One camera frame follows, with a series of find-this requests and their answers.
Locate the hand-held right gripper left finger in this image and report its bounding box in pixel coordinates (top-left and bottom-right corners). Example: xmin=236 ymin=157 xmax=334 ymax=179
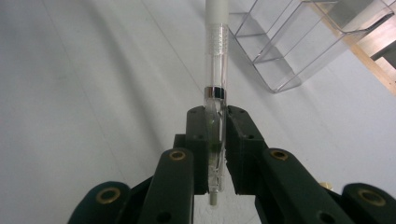
xmin=172 ymin=105 xmax=209 ymax=196

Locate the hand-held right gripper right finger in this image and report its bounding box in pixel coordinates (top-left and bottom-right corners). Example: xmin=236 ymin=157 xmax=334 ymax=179
xmin=224 ymin=105 xmax=269 ymax=196

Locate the clear and white pen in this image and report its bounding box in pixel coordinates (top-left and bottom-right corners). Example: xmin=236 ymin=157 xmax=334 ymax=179
xmin=204 ymin=0 xmax=231 ymax=206

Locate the clear plastic pen holder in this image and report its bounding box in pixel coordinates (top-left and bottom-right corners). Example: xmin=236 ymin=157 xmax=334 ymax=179
xmin=228 ymin=0 xmax=395 ymax=94

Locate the wooden table edge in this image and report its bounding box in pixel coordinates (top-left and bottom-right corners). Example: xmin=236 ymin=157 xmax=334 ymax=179
xmin=311 ymin=0 xmax=396 ymax=97

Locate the dark grey furniture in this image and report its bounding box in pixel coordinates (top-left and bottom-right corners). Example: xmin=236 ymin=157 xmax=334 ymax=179
xmin=369 ymin=39 xmax=396 ymax=70

